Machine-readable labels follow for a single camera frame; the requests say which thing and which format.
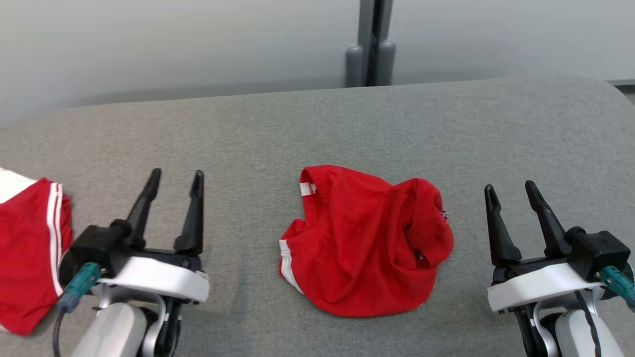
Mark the red shorts white side panel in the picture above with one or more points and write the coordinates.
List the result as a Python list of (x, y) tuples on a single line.
[(367, 238)]

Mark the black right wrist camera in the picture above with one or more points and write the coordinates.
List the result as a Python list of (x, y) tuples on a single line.
[(595, 253)]

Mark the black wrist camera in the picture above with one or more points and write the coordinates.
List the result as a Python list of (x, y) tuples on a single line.
[(595, 253), (94, 248)]

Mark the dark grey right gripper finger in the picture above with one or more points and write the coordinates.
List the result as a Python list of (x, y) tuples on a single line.
[(501, 238), (550, 228)]

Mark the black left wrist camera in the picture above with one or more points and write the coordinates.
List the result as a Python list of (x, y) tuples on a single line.
[(94, 248)]

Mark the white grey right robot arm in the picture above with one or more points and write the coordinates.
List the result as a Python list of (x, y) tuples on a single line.
[(570, 332)]

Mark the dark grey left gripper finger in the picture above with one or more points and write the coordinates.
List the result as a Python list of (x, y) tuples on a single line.
[(194, 218), (144, 203)]

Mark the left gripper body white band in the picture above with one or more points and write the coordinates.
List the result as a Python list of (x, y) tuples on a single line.
[(154, 277)]

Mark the grey metal wall post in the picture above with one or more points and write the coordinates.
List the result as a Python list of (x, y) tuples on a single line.
[(367, 49)]

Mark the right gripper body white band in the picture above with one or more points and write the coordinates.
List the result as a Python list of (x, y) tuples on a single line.
[(536, 285)]

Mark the red T-shirt white sleeves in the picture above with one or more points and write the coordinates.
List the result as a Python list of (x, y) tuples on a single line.
[(27, 248)]

